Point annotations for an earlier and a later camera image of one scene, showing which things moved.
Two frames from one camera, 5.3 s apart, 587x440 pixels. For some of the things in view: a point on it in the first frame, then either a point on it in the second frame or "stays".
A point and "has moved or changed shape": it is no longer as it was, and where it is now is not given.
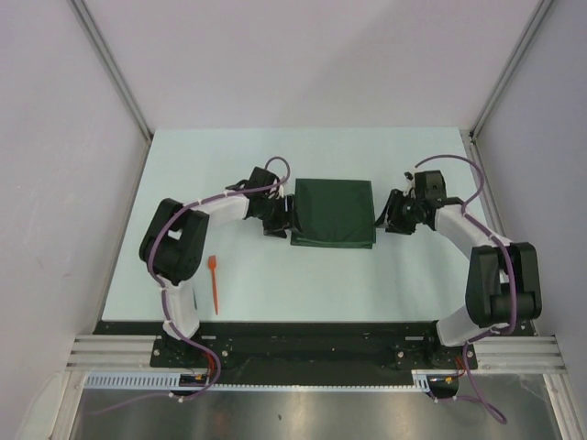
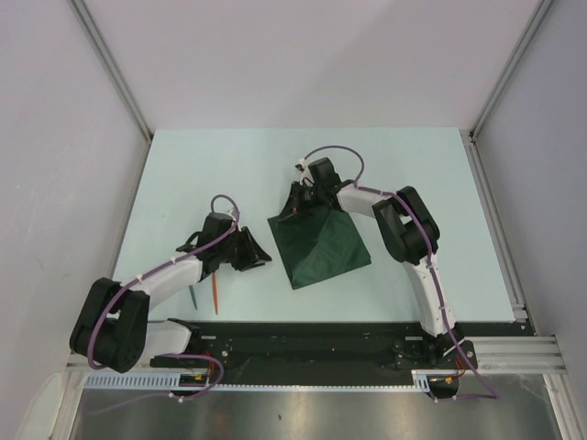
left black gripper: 286,221 → 253,256
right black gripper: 390,216 → 293,204
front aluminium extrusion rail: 492,354 stays
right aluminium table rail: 487,201 stays
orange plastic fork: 211,260 stays
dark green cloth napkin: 337,214 has moved or changed shape
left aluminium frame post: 99,43 stays
